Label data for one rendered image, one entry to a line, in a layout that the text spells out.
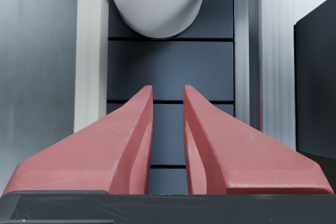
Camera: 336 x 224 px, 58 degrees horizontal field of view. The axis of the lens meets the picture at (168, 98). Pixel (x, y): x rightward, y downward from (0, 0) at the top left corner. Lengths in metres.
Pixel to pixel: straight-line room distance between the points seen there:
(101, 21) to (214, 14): 0.07
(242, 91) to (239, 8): 0.05
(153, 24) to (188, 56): 0.04
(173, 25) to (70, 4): 0.12
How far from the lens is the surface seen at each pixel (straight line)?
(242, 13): 0.20
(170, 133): 0.18
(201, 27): 0.19
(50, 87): 0.25
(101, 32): 0.16
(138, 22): 0.16
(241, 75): 0.19
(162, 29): 0.17
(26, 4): 0.27
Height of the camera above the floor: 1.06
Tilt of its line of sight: 86 degrees down
